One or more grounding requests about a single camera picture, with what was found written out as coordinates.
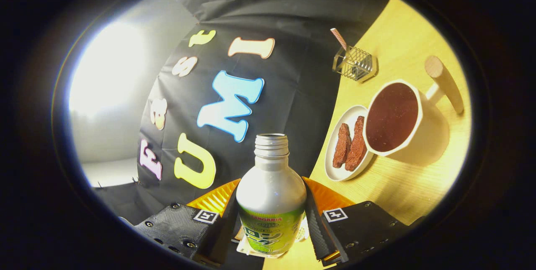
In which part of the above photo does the striped straw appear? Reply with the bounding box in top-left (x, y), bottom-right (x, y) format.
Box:
top-left (330, 28), bottom-right (348, 51)

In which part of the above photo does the wooden table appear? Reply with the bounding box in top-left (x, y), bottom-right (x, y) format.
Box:
top-left (262, 0), bottom-right (472, 270)

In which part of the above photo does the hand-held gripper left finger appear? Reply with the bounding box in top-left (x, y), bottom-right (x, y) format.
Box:
top-left (134, 178), bottom-right (241, 267)

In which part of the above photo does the brown meat piece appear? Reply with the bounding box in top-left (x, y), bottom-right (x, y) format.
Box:
top-left (332, 123), bottom-right (352, 169)
top-left (344, 116), bottom-right (368, 172)

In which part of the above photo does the black backdrop cloth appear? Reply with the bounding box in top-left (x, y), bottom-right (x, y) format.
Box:
top-left (92, 0), bottom-right (392, 229)

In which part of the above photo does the wire basket holder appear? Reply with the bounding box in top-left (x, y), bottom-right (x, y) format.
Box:
top-left (332, 45), bottom-right (377, 83)

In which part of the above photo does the white cup with wooden handle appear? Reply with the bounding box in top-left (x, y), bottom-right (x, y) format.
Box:
top-left (362, 55), bottom-right (464, 157)

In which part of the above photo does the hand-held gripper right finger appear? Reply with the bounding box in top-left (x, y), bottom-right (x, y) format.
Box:
top-left (301, 176), bottom-right (413, 267)

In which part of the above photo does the silver bottle with green label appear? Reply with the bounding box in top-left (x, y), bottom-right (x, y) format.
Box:
top-left (236, 133), bottom-right (307, 256)

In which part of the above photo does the white round plate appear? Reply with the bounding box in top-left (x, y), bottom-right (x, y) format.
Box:
top-left (325, 105), bottom-right (375, 182)

